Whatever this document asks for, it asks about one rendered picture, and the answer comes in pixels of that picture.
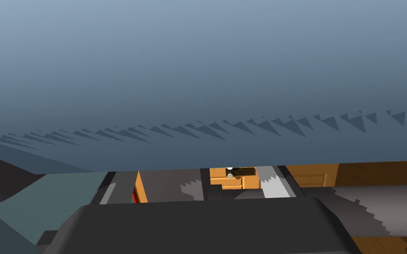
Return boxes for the orange wooden cabinet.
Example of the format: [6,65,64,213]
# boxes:
[209,167,262,191]

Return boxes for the brown wooden door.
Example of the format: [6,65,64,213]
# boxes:
[286,164,339,188]

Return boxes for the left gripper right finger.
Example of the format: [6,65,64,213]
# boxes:
[256,165,307,199]

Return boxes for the orange wooden panel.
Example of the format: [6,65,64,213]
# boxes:
[132,171,149,204]

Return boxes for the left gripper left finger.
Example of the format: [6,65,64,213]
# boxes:
[90,171,139,205]

